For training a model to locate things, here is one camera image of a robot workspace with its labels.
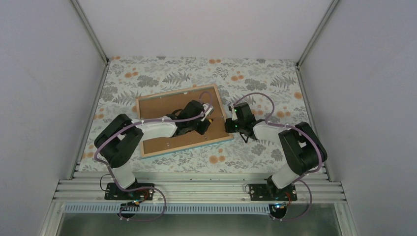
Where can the aluminium mounting rail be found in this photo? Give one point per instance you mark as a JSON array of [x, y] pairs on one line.
[[88, 190]]

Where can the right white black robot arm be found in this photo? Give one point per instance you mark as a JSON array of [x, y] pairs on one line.
[[302, 149]]

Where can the teal wooden picture frame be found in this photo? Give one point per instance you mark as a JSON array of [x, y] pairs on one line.
[[198, 112]]

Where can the aluminium corner post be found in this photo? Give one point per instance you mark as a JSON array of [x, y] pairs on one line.
[[90, 31], [317, 32]]

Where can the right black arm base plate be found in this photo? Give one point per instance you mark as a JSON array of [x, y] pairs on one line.
[[260, 192]]

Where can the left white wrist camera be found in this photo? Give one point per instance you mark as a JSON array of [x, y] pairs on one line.
[[207, 110]]

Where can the left aluminium corner post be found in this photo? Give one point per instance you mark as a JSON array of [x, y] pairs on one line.
[[90, 31]]

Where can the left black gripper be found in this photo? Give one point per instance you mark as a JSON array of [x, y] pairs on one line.
[[201, 131]]

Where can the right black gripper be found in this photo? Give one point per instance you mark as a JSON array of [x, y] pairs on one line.
[[227, 124]]

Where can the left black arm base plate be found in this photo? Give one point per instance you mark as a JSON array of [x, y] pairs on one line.
[[112, 192]]

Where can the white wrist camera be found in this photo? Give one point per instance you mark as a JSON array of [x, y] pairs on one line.
[[207, 110], [233, 111]]

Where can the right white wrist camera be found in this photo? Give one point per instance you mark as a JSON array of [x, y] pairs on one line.
[[233, 111]]

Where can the grey slotted cable duct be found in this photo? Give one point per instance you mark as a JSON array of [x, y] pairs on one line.
[[149, 208]]

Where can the floral patterned table mat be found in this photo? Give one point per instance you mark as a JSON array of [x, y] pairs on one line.
[[269, 86]]

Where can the brown frame backing board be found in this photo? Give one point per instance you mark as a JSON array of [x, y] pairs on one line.
[[158, 105]]

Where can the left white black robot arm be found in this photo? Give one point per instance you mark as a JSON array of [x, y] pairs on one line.
[[117, 142]]

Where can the right aluminium corner post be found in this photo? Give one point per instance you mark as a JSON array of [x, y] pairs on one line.
[[317, 32]]

